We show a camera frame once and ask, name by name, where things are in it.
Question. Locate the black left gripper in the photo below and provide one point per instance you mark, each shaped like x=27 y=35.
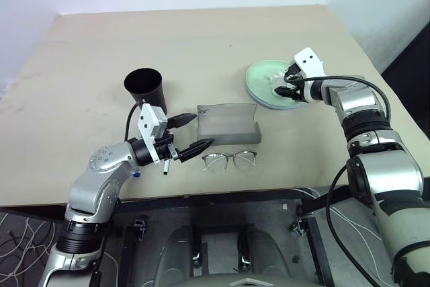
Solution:
x=164 y=147

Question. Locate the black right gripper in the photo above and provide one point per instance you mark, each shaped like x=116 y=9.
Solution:
x=299 y=88

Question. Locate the clear plastic wrap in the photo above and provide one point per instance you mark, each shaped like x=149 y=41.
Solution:
x=277 y=78

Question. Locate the light green plate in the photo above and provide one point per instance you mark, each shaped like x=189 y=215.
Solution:
x=260 y=78

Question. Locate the grey glasses case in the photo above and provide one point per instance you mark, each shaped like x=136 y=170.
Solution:
x=225 y=122

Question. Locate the clear-framed eyeglasses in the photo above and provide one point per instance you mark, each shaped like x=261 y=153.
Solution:
x=215 y=162

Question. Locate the white marker with black cap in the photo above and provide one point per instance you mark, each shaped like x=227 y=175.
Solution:
x=166 y=167

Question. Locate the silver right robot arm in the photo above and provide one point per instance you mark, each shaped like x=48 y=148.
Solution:
x=356 y=99

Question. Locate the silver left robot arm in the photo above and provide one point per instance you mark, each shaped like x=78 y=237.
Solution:
x=100 y=179

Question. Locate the black plastic cup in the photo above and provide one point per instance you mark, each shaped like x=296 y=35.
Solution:
x=151 y=95

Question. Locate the pale blue plate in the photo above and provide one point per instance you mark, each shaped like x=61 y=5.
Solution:
x=268 y=107

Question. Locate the grey rounded robot leg shell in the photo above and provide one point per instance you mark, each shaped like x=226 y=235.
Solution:
x=178 y=253
x=265 y=253

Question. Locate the grey robot torso edge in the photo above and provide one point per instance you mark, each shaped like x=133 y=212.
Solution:
x=248 y=280

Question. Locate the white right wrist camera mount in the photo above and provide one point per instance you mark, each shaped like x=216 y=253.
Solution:
x=309 y=60

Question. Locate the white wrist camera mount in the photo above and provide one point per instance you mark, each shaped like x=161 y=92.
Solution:
x=146 y=122
x=309 y=60

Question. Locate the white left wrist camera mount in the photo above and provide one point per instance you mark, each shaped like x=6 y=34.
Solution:
x=146 y=122

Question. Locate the black metal table frame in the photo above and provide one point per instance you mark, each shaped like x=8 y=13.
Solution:
x=218 y=201

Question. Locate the metal frame clamp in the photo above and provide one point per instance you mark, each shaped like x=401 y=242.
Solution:
x=139 y=224
x=297 y=228

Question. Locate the black wall panel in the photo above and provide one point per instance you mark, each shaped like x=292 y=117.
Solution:
x=410 y=65

